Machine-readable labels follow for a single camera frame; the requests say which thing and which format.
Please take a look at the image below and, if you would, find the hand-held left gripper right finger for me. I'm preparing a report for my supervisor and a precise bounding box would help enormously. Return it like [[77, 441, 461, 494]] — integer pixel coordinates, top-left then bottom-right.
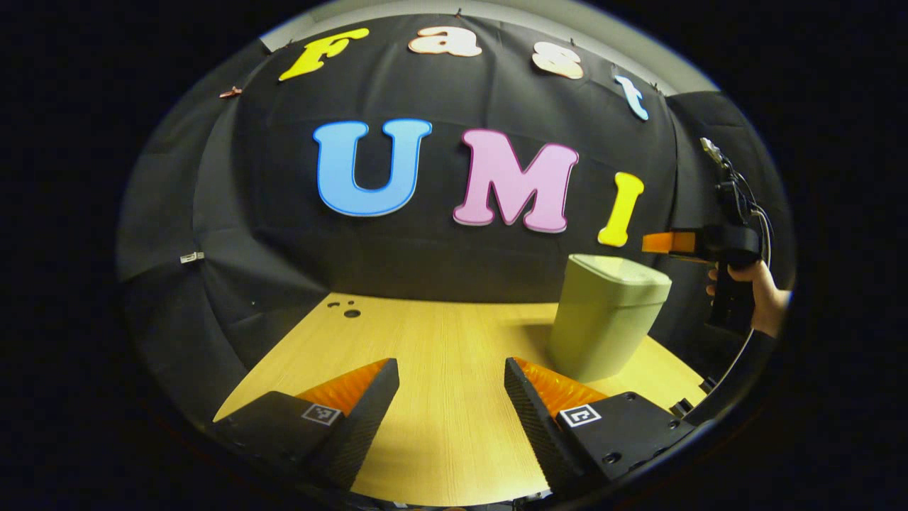
[[502, 357, 699, 498]]

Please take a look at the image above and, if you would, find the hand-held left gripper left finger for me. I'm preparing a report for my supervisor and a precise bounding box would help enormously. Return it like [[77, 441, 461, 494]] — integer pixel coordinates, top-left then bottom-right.
[[213, 357, 400, 490]]

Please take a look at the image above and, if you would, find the pale green garbage bin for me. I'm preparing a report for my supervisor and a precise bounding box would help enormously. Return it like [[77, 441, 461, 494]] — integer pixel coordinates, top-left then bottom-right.
[[546, 254, 672, 384]]

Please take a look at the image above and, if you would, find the wooden desktop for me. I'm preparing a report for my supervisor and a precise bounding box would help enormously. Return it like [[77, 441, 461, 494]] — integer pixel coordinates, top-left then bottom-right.
[[213, 292, 709, 508]]

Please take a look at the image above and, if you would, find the black backdrop cloth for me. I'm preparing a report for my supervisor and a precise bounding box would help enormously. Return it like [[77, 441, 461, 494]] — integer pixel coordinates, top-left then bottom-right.
[[117, 14, 795, 427]]

